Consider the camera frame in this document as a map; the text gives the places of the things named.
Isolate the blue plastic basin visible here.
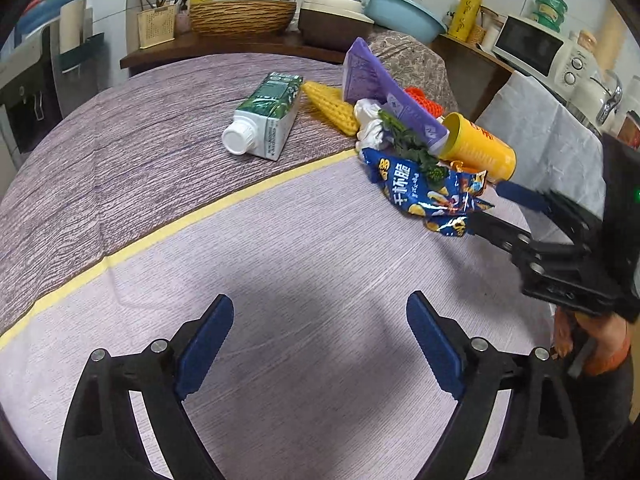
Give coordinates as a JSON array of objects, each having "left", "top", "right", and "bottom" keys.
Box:
[{"left": 364, "top": 0, "right": 447, "bottom": 43}]

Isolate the purple packet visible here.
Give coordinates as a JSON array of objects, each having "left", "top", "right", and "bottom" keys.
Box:
[{"left": 342, "top": 36, "right": 449, "bottom": 153}]

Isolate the yellow corn cob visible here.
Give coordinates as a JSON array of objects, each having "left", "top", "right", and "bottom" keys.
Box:
[{"left": 301, "top": 81, "right": 360, "bottom": 137}]

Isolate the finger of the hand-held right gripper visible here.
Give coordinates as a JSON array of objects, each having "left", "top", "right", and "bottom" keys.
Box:
[
  {"left": 495, "top": 181, "right": 604, "bottom": 247},
  {"left": 466, "top": 209, "right": 592, "bottom": 287}
]

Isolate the person's right hand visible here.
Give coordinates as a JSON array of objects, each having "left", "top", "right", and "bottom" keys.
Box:
[{"left": 552, "top": 307, "right": 632, "bottom": 378}]

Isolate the red knitted scrubber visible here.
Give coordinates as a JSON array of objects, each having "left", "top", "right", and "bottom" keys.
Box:
[{"left": 404, "top": 86, "right": 445, "bottom": 120}]

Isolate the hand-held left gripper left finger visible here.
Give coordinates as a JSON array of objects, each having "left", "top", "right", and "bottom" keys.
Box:
[{"left": 56, "top": 294, "right": 236, "bottom": 480}]

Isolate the stack of green containers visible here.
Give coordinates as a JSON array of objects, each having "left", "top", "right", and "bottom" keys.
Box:
[{"left": 531, "top": 0, "right": 568, "bottom": 26}]

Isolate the yellow canister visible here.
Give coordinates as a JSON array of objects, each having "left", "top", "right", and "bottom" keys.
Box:
[{"left": 447, "top": 0, "right": 487, "bottom": 42}]

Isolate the crumpled white tissue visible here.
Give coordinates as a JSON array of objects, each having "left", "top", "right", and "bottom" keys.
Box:
[{"left": 353, "top": 99, "right": 391, "bottom": 151}]

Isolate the brown pot with white lid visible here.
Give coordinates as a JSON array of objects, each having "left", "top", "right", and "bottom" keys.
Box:
[{"left": 298, "top": 0, "right": 375, "bottom": 53}]

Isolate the floral cloth cover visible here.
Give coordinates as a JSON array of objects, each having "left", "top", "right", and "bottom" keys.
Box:
[{"left": 367, "top": 29, "right": 458, "bottom": 116}]

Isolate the beige utensil holder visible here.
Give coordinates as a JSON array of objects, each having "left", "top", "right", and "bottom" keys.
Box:
[{"left": 137, "top": 4, "right": 178, "bottom": 50}]

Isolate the yellow cylindrical can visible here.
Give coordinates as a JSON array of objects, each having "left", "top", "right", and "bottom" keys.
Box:
[{"left": 439, "top": 111, "right": 517, "bottom": 183}]

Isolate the green leafy vegetable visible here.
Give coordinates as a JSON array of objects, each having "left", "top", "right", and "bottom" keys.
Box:
[{"left": 377, "top": 110, "right": 448, "bottom": 182}]

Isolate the wicker basket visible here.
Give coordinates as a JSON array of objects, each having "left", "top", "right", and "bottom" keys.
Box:
[{"left": 189, "top": 0, "right": 298, "bottom": 37}]

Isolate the green white milk carton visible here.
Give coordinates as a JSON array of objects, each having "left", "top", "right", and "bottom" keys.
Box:
[{"left": 221, "top": 71, "right": 305, "bottom": 162}]

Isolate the dark green rack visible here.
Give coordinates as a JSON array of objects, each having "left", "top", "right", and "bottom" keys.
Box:
[{"left": 59, "top": 32, "right": 106, "bottom": 73}]

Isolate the cream kettle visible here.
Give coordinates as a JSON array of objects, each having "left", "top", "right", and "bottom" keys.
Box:
[{"left": 570, "top": 70, "right": 626, "bottom": 128}]

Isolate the black appliance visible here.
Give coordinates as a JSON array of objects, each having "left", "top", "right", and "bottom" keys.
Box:
[{"left": 0, "top": 25, "right": 63, "bottom": 156}]

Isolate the red patterned box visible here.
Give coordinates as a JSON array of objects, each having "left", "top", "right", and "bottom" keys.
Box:
[{"left": 617, "top": 110, "right": 640, "bottom": 148}]

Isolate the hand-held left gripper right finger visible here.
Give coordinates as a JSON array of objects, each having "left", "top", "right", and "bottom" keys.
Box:
[{"left": 406, "top": 290, "right": 586, "bottom": 480}]

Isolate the person's right forearm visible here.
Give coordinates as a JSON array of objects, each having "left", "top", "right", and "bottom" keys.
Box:
[{"left": 575, "top": 360, "right": 633, "bottom": 466}]

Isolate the wooden cabinet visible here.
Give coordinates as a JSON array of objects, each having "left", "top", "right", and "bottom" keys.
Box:
[{"left": 432, "top": 35, "right": 516, "bottom": 121}]

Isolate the wooden counter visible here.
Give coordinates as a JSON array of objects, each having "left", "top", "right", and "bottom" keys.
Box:
[{"left": 120, "top": 30, "right": 351, "bottom": 78}]

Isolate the blue snack bag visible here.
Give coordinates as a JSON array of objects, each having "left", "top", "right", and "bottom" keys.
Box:
[{"left": 361, "top": 147, "right": 496, "bottom": 238}]

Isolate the white cutting board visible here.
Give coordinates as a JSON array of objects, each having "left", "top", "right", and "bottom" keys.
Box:
[{"left": 60, "top": 0, "right": 87, "bottom": 56}]

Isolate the yellow tape strip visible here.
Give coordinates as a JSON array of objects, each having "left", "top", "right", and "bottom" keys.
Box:
[{"left": 0, "top": 150, "right": 357, "bottom": 351}]

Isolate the beige paper roll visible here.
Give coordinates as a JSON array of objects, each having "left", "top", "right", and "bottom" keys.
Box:
[{"left": 597, "top": 10, "right": 626, "bottom": 61}]

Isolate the white microwave oven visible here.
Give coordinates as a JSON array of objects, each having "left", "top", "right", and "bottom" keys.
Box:
[{"left": 492, "top": 14, "right": 588, "bottom": 100}]

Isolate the white cloth cover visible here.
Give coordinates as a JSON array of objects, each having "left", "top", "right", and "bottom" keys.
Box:
[{"left": 475, "top": 72, "right": 608, "bottom": 241}]

